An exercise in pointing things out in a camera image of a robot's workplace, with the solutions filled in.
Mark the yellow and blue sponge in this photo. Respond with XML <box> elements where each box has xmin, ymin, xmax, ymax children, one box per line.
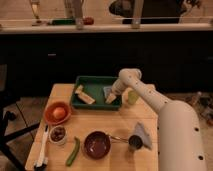
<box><xmin>103</xmin><ymin>86</ymin><xmax>116</xmax><ymax>104</ymax></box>

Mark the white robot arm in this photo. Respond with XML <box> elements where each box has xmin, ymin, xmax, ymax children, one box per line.
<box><xmin>112</xmin><ymin>68</ymin><xmax>207</xmax><ymax>171</ymax></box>

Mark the green plastic cup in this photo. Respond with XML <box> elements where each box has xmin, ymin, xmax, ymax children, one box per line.
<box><xmin>127</xmin><ymin>90</ymin><xmax>139</xmax><ymax>105</ymax></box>

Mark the green plastic tray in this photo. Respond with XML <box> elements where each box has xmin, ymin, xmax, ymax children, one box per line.
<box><xmin>71</xmin><ymin>76</ymin><xmax>122</xmax><ymax>111</ymax></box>

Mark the yellow block in tray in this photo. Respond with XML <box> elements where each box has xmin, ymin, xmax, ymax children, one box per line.
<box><xmin>75</xmin><ymin>85</ymin><xmax>95</xmax><ymax>104</ymax></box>

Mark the grey blue cloth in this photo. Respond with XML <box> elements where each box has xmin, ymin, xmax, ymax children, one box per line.
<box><xmin>133</xmin><ymin>122</ymin><xmax>152</xmax><ymax>150</ymax></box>

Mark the metal ladle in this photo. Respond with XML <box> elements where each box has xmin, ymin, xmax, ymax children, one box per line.
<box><xmin>109</xmin><ymin>135</ymin><xmax>144</xmax><ymax>152</ymax></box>

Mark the dark red bowl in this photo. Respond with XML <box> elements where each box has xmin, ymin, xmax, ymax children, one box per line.
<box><xmin>84</xmin><ymin>131</ymin><xmax>111</xmax><ymax>160</ymax></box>

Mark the orange fruit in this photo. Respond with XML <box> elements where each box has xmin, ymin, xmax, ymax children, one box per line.
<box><xmin>53</xmin><ymin>107</ymin><xmax>66</xmax><ymax>120</ymax></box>

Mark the orange bowl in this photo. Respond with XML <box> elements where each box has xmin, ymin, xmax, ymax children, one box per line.
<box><xmin>44</xmin><ymin>101</ymin><xmax>72</xmax><ymax>125</ymax></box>

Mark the green cucumber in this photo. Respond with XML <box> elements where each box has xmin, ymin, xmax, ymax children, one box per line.
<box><xmin>65</xmin><ymin>137</ymin><xmax>80</xmax><ymax>167</ymax></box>

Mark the green and red tool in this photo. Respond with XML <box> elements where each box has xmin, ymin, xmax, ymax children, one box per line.
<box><xmin>47</xmin><ymin>17</ymin><xmax>94</xmax><ymax>26</ymax></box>

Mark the small white bowl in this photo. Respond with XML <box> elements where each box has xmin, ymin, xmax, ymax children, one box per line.
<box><xmin>49</xmin><ymin>125</ymin><xmax>67</xmax><ymax>145</ymax></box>

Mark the white dish brush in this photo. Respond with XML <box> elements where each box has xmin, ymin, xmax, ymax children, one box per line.
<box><xmin>35</xmin><ymin>125</ymin><xmax>49</xmax><ymax>168</ymax></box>

